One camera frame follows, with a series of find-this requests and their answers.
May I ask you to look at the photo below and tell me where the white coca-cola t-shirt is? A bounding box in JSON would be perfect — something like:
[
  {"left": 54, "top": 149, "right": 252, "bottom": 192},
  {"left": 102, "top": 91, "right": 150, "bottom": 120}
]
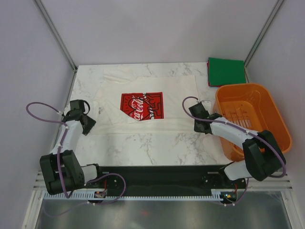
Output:
[{"left": 91, "top": 70, "right": 199, "bottom": 135}]

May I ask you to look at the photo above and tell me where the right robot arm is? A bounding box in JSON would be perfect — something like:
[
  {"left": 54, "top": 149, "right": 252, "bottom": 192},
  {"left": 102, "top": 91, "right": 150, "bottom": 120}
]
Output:
[{"left": 194, "top": 114, "right": 286, "bottom": 188}]

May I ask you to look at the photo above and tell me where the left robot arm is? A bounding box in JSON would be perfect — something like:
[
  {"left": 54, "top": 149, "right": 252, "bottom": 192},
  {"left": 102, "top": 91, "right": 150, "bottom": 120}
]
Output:
[{"left": 40, "top": 109, "right": 105, "bottom": 198}]

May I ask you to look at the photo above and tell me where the orange plastic basket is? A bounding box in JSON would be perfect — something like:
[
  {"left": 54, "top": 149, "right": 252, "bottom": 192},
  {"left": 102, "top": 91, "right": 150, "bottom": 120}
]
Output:
[{"left": 213, "top": 83, "right": 292, "bottom": 154}]

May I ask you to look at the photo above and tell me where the folded green t-shirt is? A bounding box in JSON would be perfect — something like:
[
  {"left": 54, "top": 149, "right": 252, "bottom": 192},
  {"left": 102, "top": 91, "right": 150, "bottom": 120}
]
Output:
[{"left": 208, "top": 57, "right": 246, "bottom": 87}]

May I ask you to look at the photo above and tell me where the folded red t-shirt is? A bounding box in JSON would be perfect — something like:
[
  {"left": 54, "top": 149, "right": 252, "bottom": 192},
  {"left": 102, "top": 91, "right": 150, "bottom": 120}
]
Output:
[{"left": 206, "top": 60, "right": 210, "bottom": 86}]

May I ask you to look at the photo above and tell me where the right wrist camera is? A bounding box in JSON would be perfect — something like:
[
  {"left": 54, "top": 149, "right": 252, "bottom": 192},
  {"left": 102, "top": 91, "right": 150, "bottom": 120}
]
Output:
[{"left": 189, "top": 102, "right": 210, "bottom": 119}]

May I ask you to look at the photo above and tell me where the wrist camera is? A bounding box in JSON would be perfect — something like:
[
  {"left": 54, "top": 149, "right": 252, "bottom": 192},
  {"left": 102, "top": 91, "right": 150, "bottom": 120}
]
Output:
[
  {"left": 189, "top": 102, "right": 210, "bottom": 119},
  {"left": 70, "top": 100, "right": 90, "bottom": 113}
]

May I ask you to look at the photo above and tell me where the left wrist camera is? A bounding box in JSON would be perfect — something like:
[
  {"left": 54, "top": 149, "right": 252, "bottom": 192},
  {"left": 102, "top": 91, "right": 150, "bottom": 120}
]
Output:
[{"left": 70, "top": 100, "right": 90, "bottom": 113}]

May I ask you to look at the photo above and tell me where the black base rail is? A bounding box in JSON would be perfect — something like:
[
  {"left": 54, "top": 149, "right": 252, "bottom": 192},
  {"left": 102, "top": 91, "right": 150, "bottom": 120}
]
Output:
[{"left": 87, "top": 165, "right": 246, "bottom": 197}]

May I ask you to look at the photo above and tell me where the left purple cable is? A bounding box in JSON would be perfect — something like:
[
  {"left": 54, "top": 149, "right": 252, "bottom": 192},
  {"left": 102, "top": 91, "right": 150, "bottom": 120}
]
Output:
[{"left": 25, "top": 102, "right": 127, "bottom": 218}]

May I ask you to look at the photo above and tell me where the purple cable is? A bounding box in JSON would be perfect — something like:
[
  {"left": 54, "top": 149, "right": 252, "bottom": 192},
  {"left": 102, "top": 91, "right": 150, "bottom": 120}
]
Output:
[
  {"left": 182, "top": 96, "right": 286, "bottom": 207},
  {"left": 25, "top": 102, "right": 127, "bottom": 218}
]

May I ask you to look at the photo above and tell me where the white slotted cable duct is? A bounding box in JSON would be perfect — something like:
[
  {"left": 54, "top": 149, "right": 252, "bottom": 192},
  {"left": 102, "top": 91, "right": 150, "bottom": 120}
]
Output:
[{"left": 43, "top": 189, "right": 236, "bottom": 201}]

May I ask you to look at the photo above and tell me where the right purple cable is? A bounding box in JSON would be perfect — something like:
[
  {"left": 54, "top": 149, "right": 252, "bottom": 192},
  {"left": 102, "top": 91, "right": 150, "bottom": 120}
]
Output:
[{"left": 182, "top": 96, "right": 286, "bottom": 207}]

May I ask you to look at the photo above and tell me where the left aluminium frame post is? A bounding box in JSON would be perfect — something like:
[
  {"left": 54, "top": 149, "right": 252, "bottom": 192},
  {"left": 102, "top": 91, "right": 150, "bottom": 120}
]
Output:
[{"left": 33, "top": 0, "right": 78, "bottom": 72}]

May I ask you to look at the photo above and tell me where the aluminium frame post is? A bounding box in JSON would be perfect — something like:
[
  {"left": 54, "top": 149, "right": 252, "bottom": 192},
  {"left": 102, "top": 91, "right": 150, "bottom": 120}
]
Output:
[
  {"left": 244, "top": 0, "right": 285, "bottom": 68},
  {"left": 33, "top": 0, "right": 78, "bottom": 72}
]

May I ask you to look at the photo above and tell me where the right aluminium frame post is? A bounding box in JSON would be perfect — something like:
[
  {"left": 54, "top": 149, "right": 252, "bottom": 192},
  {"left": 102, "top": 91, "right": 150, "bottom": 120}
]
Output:
[{"left": 244, "top": 0, "right": 285, "bottom": 68}]

